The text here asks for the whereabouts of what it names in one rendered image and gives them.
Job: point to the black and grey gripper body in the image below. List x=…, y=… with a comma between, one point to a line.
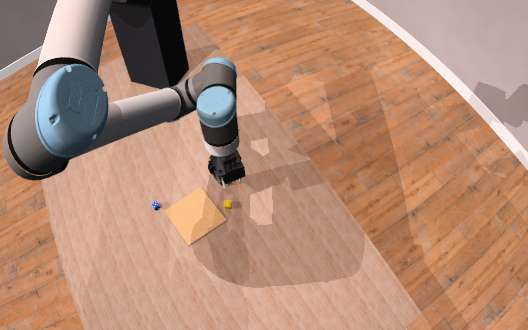
x=231, y=174

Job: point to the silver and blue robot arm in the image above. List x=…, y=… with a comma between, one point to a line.
x=64, y=117

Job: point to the tan mat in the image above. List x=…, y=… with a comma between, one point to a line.
x=194, y=216

